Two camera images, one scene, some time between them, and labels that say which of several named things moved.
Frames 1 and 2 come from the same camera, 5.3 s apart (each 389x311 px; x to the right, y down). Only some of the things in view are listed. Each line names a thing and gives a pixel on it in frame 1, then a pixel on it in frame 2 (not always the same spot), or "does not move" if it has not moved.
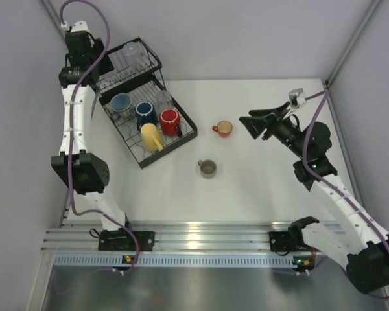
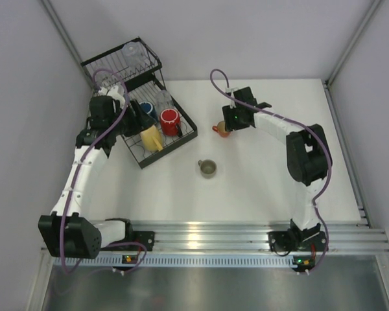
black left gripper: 104,65 → 137,116
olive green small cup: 208,168 does not move
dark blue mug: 145,113 does not move
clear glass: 106,80 does not move
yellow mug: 152,137 does not move
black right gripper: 268,126 → 231,121
